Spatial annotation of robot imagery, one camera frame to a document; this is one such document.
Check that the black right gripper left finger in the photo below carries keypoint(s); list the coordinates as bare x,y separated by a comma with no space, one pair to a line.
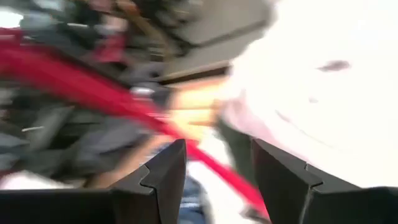
155,193

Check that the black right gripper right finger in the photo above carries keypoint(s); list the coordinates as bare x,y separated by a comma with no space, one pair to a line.
280,186

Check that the blue denim jeans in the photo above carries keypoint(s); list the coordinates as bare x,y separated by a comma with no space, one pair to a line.
191,202

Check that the dark green garment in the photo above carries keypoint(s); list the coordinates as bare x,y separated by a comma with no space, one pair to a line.
237,149

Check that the white garment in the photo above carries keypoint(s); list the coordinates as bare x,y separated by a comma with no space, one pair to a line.
311,109

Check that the red metal bar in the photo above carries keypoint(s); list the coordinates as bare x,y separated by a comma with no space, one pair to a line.
102,93

